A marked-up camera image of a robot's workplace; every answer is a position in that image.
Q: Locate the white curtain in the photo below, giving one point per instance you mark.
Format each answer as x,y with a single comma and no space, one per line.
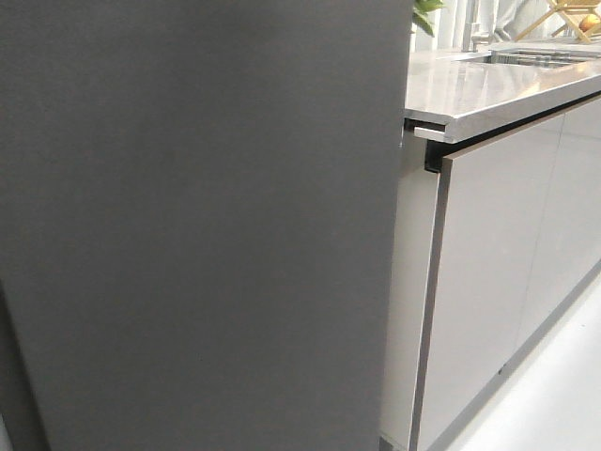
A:
503,20

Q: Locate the wooden folding dish rack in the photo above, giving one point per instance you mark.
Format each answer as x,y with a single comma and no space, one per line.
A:
571,13

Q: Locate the grey cabinet side panel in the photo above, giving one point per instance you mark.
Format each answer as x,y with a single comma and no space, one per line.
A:
414,223

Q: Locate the metal sink drain basket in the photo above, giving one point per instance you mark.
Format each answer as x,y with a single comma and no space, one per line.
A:
524,57

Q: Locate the stainless steel sink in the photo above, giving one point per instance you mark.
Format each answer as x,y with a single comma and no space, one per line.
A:
586,55

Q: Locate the grey right cabinet door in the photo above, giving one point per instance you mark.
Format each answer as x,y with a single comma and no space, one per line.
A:
568,245

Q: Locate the red apple on rack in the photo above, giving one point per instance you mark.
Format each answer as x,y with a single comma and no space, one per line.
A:
589,22

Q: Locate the green leafy plant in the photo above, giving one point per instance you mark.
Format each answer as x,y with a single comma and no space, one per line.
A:
420,14

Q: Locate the chrome kitchen faucet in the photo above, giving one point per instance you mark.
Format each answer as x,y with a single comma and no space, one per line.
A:
472,35

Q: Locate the grey cabinet door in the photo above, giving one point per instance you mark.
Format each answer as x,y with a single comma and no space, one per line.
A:
492,197
568,245

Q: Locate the grey left cabinet door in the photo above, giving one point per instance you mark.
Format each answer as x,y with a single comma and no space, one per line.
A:
492,197

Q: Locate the grey stone countertop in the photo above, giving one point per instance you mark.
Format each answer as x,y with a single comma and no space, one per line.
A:
455,96

